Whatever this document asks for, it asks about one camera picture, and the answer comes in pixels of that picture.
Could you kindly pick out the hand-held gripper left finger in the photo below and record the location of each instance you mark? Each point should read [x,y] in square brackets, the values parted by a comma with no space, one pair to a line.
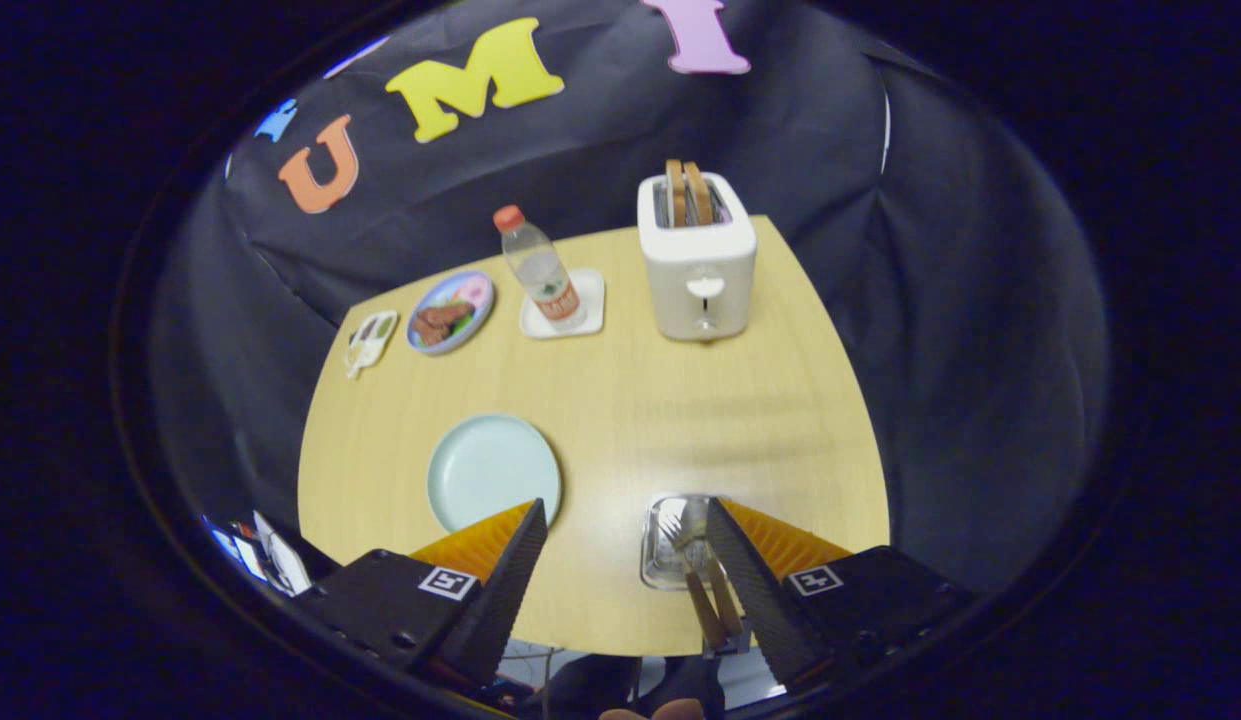
[505,590]

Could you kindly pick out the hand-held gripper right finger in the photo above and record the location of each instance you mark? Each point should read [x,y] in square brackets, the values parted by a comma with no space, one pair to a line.
[750,590]

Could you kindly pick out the clear glass container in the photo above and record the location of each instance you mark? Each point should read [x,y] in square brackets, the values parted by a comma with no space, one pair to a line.
[655,560]

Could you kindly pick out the light green plate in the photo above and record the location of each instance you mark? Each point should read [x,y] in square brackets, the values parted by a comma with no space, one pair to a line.
[485,465]

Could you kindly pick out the white papers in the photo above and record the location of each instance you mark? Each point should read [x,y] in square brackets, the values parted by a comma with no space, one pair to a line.
[280,565]

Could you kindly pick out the brown meat piece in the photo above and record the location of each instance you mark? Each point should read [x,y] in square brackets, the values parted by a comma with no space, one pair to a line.
[440,320]

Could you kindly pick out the white divided sauce dish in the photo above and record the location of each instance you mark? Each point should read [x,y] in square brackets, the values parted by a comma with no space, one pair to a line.
[373,335]

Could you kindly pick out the pink ham slice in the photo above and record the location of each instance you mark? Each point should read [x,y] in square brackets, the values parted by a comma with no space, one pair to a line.
[473,291]

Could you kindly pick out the white square coaster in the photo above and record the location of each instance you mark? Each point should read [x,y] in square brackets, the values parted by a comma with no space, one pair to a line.
[592,300]

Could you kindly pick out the blue plate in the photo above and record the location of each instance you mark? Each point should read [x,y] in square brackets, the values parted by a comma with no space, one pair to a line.
[450,285]

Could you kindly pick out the clear water bottle red cap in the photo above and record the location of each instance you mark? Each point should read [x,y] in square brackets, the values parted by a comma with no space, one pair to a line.
[545,275]

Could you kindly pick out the white toaster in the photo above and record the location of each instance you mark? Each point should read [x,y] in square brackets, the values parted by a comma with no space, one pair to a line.
[695,265]

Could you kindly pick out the black backdrop cloth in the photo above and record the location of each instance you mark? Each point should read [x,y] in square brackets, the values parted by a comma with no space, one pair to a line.
[580,150]

